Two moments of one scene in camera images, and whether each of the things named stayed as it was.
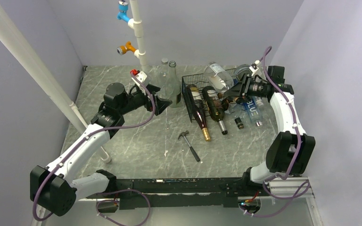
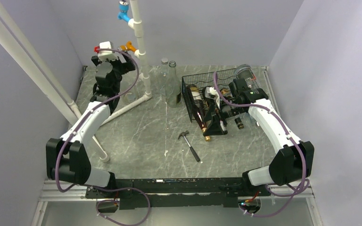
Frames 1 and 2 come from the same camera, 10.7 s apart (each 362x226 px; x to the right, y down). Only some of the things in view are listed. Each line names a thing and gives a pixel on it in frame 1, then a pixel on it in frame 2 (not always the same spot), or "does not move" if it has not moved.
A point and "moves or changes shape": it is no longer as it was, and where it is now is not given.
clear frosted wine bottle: x=173 y=91 does not move
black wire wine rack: x=207 y=92 does not move
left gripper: x=160 y=104 -> x=126 y=67
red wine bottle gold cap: x=197 y=108 does not move
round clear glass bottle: x=163 y=76 does not move
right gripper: x=241 y=89 -> x=214 y=127
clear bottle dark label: x=244 y=68 does not move
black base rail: x=180 y=193 does not move
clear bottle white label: x=220 y=79 moves or changes shape
